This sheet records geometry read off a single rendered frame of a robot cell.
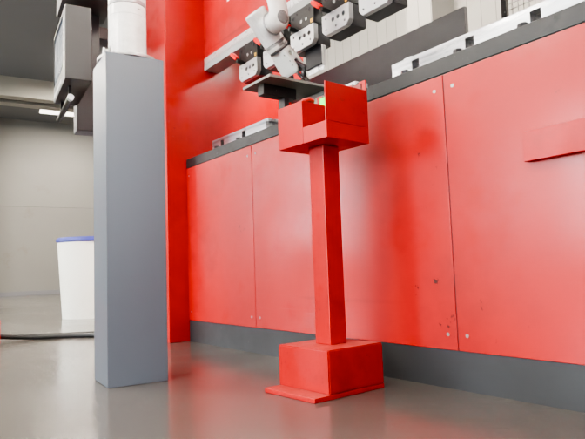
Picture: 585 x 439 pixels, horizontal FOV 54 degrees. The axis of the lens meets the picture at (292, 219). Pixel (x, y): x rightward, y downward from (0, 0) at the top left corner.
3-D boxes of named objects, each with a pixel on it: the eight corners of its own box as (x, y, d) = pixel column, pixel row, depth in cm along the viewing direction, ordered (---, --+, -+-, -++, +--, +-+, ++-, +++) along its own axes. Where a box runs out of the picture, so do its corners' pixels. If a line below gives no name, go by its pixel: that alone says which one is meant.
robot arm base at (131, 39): (104, 50, 172) (104, -10, 174) (90, 70, 189) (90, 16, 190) (165, 59, 182) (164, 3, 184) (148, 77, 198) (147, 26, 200)
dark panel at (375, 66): (299, 163, 315) (295, 85, 318) (301, 164, 316) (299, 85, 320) (470, 114, 224) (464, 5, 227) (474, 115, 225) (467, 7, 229)
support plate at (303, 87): (242, 90, 212) (242, 87, 212) (299, 100, 228) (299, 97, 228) (269, 76, 198) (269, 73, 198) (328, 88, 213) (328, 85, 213)
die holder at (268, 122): (212, 159, 283) (211, 140, 284) (223, 160, 287) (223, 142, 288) (268, 139, 243) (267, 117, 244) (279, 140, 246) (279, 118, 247)
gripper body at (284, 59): (291, 37, 211) (307, 64, 215) (275, 47, 220) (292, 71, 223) (279, 48, 208) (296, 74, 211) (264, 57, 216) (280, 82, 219)
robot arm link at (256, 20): (288, 32, 211) (274, 41, 218) (268, 0, 207) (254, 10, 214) (275, 43, 207) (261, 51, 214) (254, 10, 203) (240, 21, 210)
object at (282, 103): (258, 144, 206) (257, 85, 208) (292, 148, 215) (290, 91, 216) (265, 142, 203) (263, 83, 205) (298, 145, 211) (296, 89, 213)
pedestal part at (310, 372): (265, 392, 152) (263, 346, 153) (332, 378, 168) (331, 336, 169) (314, 404, 137) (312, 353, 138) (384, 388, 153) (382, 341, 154)
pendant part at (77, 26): (53, 104, 304) (53, 38, 307) (77, 106, 310) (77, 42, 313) (64, 77, 265) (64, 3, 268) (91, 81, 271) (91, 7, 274)
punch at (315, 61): (305, 76, 226) (305, 52, 227) (310, 77, 227) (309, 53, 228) (322, 68, 218) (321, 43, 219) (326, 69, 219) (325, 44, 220)
